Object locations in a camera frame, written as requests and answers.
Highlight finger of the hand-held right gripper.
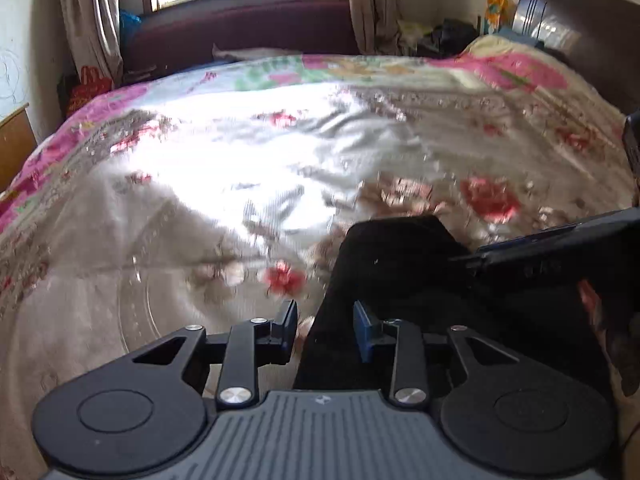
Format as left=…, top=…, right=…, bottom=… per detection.
left=448, top=243, right=582, bottom=283
left=476, top=208, right=640, bottom=257

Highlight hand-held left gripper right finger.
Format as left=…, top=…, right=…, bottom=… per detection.
left=352, top=300, right=522, bottom=408

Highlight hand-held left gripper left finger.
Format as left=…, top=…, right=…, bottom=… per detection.
left=131, top=299, right=300, bottom=409

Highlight black pants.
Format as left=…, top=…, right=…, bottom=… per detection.
left=292, top=214, right=627, bottom=397

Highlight person's right forearm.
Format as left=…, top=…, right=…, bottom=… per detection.
left=578, top=280, right=640, bottom=397

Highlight floral bedspread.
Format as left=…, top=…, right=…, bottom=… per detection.
left=0, top=52, right=640, bottom=480

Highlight dark wooden headboard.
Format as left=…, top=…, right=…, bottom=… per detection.
left=509, top=0, right=640, bottom=117

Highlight black bag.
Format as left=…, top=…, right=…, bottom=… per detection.
left=431, top=18, right=479, bottom=57

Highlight yellow printed packet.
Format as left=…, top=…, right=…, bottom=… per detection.
left=485, top=0, right=519, bottom=37

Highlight pale plastic bag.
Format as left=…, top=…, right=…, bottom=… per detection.
left=397, top=20, right=437, bottom=55

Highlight white pillow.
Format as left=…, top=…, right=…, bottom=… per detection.
left=212, top=42, right=303, bottom=65

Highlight beige curtain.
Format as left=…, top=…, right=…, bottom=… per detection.
left=344, top=0, right=404, bottom=57
left=56, top=0, right=126, bottom=87

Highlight red bag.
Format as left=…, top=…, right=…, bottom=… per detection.
left=66, top=65, right=114, bottom=112

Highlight wooden cabinet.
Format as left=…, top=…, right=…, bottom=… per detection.
left=0, top=102, right=39, bottom=194

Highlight blue plastic bag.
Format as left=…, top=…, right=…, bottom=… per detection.
left=119, top=9, right=143, bottom=37

